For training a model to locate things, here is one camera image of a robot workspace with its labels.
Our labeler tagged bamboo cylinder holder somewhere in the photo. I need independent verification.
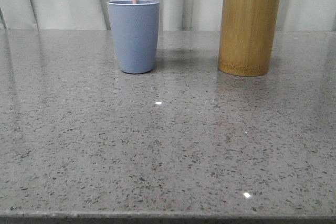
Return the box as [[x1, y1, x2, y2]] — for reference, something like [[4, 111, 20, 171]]
[[218, 0, 279, 77]]

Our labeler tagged blue plastic cup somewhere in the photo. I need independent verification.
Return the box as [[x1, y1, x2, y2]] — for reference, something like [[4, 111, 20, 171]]
[[107, 0, 160, 74]]

